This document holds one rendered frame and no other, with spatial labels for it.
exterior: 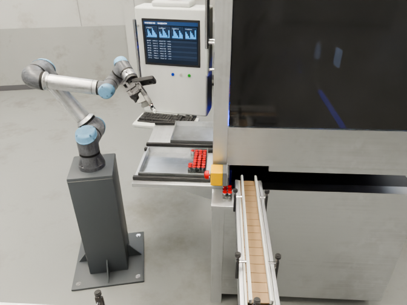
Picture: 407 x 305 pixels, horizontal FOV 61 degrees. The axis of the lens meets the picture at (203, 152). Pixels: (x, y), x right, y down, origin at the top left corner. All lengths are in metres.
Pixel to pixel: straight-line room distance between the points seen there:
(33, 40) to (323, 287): 4.96
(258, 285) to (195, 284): 1.21
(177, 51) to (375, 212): 1.56
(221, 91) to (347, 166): 0.68
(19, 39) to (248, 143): 4.71
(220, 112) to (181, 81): 1.07
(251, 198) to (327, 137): 0.43
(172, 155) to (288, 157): 0.67
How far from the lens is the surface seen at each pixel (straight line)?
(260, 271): 1.26
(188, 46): 2.41
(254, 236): 1.37
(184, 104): 2.56
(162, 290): 2.38
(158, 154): 1.95
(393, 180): 2.01
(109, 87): 1.81
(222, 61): 1.39
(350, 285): 2.28
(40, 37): 5.73
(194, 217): 2.84
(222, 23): 1.36
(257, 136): 1.53
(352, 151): 1.66
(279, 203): 1.75
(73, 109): 2.08
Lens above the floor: 1.88
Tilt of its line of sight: 31 degrees down
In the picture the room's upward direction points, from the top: straight up
